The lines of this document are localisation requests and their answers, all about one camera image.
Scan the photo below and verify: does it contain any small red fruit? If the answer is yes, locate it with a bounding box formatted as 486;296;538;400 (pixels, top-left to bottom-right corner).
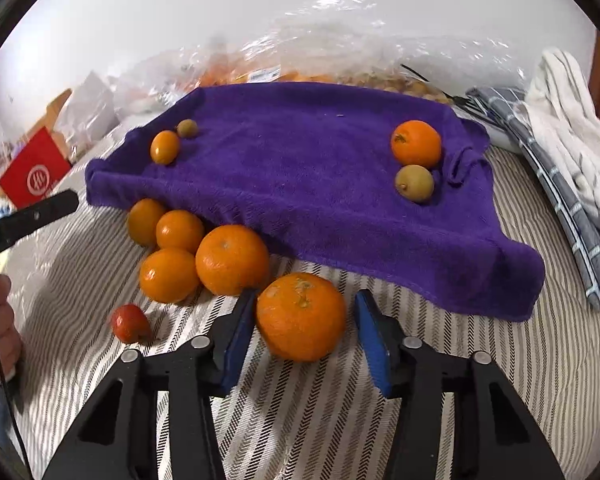
111;304;151;344

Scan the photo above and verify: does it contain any oval orange fruit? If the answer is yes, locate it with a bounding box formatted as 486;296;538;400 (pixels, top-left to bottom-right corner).
150;130;180;166

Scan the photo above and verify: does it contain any big blemished orange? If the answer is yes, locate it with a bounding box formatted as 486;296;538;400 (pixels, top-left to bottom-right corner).
256;272;347;362

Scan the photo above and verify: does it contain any small green-brown fruit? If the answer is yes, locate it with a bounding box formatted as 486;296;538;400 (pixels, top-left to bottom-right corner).
176;119;199;139

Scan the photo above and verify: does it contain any large green-brown fruit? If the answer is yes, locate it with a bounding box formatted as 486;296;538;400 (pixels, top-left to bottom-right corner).
394;165;434;203

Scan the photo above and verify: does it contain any orange tangerine with stem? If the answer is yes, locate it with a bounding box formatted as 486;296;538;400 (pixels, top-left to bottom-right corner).
390;120;442;169

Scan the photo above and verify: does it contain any person's left hand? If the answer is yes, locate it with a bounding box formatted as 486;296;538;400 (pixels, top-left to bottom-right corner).
0;274;22;376

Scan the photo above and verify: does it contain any red paper bag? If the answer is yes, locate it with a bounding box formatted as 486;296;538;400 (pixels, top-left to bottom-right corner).
0;127;71;209

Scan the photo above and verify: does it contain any striped quilt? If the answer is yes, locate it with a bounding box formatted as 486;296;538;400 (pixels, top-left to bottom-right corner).
5;148;600;479

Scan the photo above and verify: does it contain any crumpled clear bag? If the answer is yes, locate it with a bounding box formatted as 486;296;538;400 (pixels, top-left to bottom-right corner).
54;72;119;164

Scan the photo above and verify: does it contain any grey checked folded cloth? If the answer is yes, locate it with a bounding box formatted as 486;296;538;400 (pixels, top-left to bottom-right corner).
467;87;600;311

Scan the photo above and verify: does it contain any clear plastic bag left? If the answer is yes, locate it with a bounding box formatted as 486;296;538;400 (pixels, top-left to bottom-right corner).
112;48;209;118

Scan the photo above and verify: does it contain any purple towel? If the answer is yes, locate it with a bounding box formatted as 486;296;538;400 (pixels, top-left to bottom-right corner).
85;82;545;322

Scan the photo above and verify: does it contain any white striped towel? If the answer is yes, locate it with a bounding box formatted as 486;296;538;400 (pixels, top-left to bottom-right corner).
524;48;600;229

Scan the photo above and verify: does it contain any clear plastic fruit bag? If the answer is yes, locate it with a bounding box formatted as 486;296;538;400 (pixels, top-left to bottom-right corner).
199;0;526;104

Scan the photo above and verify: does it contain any black cable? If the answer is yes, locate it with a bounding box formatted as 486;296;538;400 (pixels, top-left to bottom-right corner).
398;63;477;111

